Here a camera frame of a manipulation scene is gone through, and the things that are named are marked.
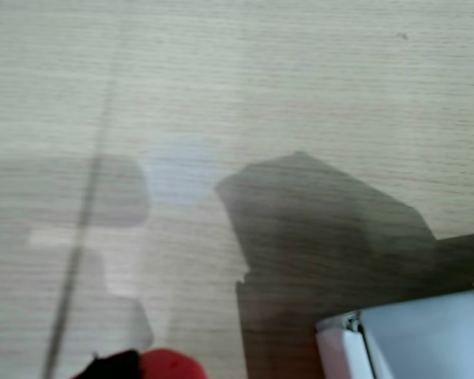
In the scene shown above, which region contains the white box with blue label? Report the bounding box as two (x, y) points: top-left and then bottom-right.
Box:
(314, 276), (474, 379)

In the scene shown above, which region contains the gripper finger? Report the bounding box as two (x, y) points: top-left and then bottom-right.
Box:
(73, 349), (143, 379)
(141, 347), (209, 379)

